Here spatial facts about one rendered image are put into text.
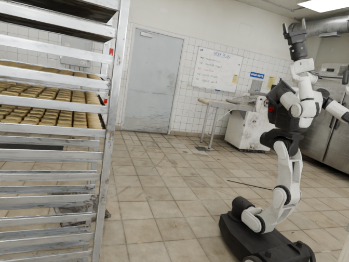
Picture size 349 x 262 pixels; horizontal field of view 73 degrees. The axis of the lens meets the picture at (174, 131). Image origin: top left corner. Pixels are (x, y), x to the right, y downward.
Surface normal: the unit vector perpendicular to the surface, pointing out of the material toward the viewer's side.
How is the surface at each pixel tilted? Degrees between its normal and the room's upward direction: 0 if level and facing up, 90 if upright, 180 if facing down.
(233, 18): 90
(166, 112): 90
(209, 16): 90
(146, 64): 90
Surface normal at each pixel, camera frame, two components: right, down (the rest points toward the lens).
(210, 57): 0.32, 0.27
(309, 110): 0.13, 0.51
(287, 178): -0.87, -0.04
